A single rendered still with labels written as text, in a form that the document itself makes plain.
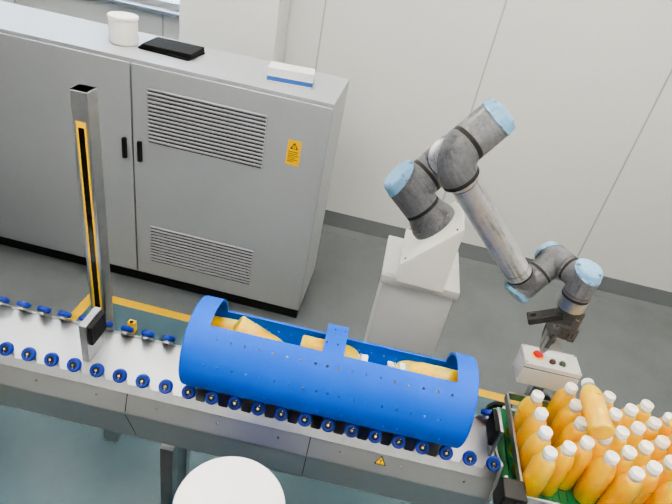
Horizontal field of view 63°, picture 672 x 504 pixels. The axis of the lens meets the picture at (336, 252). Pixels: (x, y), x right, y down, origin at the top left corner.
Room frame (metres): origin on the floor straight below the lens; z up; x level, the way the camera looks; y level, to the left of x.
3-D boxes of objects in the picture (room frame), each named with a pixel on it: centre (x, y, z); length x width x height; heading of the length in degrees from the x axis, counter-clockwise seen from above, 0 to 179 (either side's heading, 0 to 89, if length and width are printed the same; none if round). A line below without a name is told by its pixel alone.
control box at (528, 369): (1.49, -0.83, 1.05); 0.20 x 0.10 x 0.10; 88
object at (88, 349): (1.26, 0.72, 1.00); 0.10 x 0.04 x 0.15; 178
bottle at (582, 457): (1.15, -0.86, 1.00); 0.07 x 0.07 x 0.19
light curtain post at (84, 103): (1.59, 0.87, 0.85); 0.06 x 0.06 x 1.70; 88
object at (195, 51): (3.01, 1.11, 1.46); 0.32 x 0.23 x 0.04; 86
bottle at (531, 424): (1.22, -0.73, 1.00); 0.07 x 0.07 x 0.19
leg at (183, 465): (1.32, 0.44, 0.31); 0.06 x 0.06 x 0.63; 88
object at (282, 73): (2.90, 0.42, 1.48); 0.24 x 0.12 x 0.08; 94
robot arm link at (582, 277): (1.50, -0.80, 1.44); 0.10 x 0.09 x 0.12; 35
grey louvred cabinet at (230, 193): (2.98, 1.22, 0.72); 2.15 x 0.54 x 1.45; 86
